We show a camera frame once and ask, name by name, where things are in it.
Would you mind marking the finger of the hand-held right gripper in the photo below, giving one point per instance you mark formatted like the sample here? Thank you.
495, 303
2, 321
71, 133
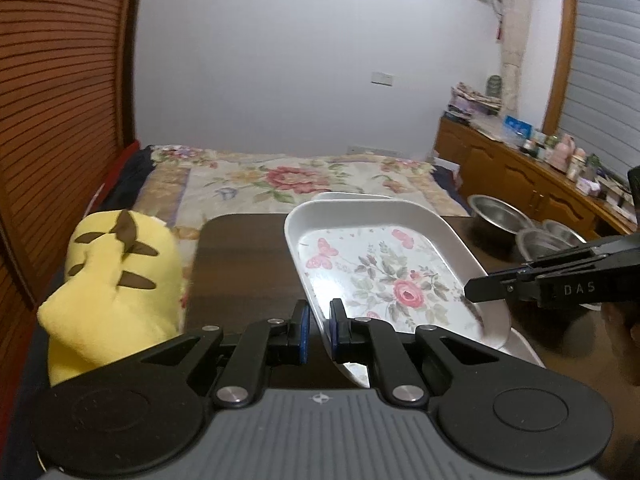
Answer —
485, 287
560, 259

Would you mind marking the yellow plush toy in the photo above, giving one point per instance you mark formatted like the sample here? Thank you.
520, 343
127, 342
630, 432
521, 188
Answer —
100, 300

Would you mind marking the person's right hand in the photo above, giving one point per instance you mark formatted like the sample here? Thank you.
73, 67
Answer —
620, 342

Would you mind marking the clear plastic box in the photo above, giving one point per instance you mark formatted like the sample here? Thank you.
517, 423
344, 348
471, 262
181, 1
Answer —
487, 127

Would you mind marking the pink thermos jug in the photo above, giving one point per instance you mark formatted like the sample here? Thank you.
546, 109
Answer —
561, 152

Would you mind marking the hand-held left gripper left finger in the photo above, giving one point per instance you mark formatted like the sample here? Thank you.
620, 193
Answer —
302, 332

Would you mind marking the floral blanket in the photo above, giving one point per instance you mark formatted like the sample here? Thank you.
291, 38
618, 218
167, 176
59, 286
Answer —
240, 180

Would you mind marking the wooden cabinet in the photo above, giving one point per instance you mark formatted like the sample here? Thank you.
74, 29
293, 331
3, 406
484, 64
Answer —
500, 165

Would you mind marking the grey window blind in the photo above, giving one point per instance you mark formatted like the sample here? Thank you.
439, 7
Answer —
605, 70

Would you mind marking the wooden window frame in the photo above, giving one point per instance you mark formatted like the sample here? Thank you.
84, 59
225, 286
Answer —
560, 50

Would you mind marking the green handheld fan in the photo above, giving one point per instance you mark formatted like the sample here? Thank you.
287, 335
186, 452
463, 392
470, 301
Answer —
494, 86

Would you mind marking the wooden slatted wardrobe door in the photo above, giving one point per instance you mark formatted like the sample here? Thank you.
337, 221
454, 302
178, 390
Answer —
60, 85

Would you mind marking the blue box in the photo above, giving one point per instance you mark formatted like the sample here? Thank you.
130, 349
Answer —
517, 125

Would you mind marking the stainless steel bowl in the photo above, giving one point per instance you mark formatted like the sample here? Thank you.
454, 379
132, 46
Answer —
500, 215
537, 245
565, 232

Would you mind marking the white tissue box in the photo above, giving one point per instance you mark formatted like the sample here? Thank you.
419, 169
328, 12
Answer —
586, 186

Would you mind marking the beige curtain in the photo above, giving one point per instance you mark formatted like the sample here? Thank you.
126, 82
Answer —
514, 50

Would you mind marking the stack of folded papers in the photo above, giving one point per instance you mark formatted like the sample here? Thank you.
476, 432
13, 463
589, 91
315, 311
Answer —
472, 100

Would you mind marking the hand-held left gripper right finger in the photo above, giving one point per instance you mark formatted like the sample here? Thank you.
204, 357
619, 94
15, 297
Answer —
336, 332

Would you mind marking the white floral plate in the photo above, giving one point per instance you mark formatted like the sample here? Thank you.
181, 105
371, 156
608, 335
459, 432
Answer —
380, 270
527, 350

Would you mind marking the cluster of small bottles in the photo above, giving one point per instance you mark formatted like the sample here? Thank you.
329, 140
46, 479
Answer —
535, 146

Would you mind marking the white wall switch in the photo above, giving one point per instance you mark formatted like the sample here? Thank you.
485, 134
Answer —
381, 78

